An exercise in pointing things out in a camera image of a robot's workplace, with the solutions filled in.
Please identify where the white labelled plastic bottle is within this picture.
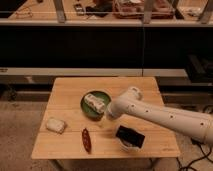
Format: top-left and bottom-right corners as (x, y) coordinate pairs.
(84, 93), (106, 114)

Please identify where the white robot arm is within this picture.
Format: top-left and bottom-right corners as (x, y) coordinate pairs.
(106, 87), (213, 147)

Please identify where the green round bowl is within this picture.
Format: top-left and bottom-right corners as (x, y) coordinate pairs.
(80, 91), (111, 120)

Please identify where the red chili pepper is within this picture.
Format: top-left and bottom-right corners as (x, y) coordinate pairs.
(82, 128), (91, 153)

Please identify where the black flat card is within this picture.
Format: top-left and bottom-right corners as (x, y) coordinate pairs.
(116, 125), (145, 148)

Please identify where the white cup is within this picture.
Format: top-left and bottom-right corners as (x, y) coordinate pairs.
(119, 137), (143, 152)

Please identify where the wooden table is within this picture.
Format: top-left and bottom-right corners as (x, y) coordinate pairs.
(32, 77), (180, 162)

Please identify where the black cloth on shelf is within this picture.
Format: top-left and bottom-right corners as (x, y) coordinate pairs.
(86, 3), (112, 17)

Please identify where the red basket on shelf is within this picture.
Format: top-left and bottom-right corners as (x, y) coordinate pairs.
(113, 0), (175, 19)

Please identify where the black cable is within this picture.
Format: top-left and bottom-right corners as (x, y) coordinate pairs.
(175, 138), (213, 171)

